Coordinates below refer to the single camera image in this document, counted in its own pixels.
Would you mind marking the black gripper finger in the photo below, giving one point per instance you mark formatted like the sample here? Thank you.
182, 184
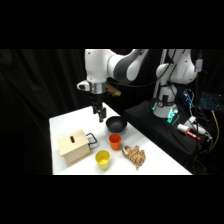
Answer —
102, 115
95, 110

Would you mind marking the white cylinder with red tip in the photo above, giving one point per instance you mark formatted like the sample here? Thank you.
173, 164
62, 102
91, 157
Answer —
185, 129

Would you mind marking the orange cup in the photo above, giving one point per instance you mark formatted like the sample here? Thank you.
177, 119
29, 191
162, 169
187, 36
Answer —
115, 141

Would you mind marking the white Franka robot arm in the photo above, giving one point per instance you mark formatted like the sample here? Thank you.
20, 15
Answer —
96, 66

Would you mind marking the wooden box with slot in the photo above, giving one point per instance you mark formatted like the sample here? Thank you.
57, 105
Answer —
73, 146

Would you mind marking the black curtain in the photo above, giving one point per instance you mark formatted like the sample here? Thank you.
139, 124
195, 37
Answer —
33, 86

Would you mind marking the striped tiger plush toy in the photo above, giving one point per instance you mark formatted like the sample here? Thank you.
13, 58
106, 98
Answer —
134, 156

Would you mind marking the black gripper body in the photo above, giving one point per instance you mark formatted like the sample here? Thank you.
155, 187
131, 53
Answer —
97, 99

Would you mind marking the yellow cup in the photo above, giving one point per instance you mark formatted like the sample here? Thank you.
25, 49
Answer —
102, 160

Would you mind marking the tan paper label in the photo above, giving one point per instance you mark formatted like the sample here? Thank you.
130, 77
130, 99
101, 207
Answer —
113, 90

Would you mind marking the white adapter box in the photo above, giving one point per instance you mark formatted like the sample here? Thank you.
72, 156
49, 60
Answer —
199, 65

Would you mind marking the green lit device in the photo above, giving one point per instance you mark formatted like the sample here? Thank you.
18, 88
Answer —
173, 116

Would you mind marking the backlit keyboard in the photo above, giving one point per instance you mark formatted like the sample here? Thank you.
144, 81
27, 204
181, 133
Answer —
210, 101

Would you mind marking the black bowl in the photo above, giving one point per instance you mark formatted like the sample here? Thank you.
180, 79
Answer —
116, 124

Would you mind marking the black robot stand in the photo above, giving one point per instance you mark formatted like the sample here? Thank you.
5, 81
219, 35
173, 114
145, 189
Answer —
146, 116

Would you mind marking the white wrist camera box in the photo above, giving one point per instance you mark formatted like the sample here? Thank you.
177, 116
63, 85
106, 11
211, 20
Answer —
83, 86

